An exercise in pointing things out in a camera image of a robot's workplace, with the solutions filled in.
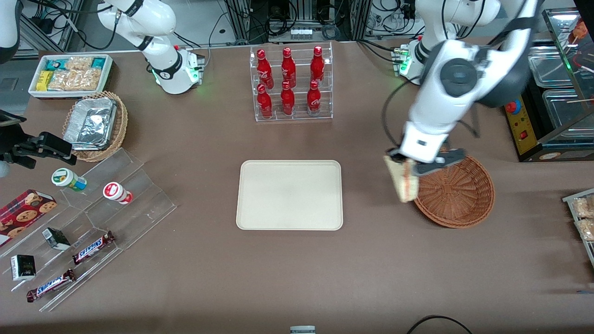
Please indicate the black yellow food warmer cabinet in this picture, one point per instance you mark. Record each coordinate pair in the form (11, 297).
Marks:
(522, 134)

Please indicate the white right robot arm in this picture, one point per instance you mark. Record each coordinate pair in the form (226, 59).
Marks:
(153, 28)

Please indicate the white snack bin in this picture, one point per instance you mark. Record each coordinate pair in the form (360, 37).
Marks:
(107, 69)

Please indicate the green lid yogurt cup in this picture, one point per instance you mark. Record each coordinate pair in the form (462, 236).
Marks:
(67, 178)

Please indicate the red cola bottle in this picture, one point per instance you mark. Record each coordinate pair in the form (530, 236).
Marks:
(288, 67)
(287, 101)
(317, 65)
(264, 103)
(264, 69)
(314, 99)

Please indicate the cream plastic tray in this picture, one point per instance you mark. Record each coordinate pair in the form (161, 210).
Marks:
(290, 195)

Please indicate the small black white box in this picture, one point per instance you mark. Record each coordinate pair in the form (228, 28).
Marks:
(23, 267)

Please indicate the teal snack packet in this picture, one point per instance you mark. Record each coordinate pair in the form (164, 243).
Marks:
(56, 64)
(98, 62)

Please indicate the grey snack tray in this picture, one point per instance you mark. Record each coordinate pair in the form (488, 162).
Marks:
(568, 198)

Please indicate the metal warmer pan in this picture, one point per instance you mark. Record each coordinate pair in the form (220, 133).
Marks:
(550, 67)

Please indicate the small grey device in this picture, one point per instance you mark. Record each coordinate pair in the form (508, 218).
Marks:
(302, 330)

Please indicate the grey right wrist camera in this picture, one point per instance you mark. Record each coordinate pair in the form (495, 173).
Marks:
(3, 169)

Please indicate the round brown wicker basket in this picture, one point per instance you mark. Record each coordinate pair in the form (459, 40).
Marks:
(457, 195)

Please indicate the snickers bar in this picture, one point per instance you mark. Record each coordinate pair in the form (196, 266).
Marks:
(93, 247)
(51, 285)

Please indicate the red lid yogurt cup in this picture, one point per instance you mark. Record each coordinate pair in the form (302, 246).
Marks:
(116, 192)

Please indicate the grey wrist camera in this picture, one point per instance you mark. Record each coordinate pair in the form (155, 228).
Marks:
(448, 160)
(3, 169)

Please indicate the red cookie box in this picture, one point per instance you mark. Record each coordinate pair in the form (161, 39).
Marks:
(23, 214)

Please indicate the clear cracker bag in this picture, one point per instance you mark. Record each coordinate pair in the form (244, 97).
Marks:
(62, 80)
(89, 80)
(79, 63)

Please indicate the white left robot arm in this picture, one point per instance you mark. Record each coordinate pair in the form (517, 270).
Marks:
(441, 106)

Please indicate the yellow snack packet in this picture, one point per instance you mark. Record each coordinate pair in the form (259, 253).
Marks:
(44, 80)

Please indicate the clear pastry bag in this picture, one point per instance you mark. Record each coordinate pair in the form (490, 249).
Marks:
(586, 229)
(584, 207)

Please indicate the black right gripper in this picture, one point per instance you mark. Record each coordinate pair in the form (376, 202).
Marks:
(19, 147)

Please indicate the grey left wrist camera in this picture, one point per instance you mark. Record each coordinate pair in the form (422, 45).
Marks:
(448, 160)

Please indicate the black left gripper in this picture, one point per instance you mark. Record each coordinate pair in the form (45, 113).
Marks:
(398, 158)

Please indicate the clear acrylic bottle rack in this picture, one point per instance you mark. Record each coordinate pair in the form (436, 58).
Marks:
(293, 104)

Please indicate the aluminium foil container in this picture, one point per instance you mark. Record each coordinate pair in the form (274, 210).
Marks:
(90, 124)

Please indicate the triangle sandwich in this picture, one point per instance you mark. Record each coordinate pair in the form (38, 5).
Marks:
(403, 183)

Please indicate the light wicker basket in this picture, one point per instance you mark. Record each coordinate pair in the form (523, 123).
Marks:
(120, 125)

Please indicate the white power strip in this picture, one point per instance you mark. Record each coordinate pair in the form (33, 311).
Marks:
(301, 34)

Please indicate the clear acrylic tiered shelf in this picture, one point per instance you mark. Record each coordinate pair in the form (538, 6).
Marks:
(139, 204)

